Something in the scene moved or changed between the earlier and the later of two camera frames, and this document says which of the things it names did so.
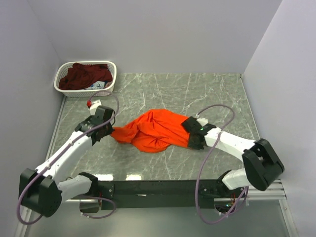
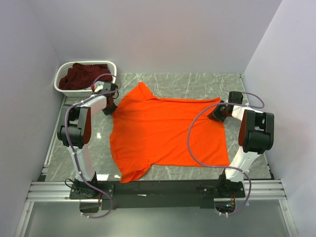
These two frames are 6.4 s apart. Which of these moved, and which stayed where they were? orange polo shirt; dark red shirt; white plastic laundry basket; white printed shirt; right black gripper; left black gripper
Moved: left black gripper; orange polo shirt; right black gripper
Stayed: dark red shirt; white printed shirt; white plastic laundry basket
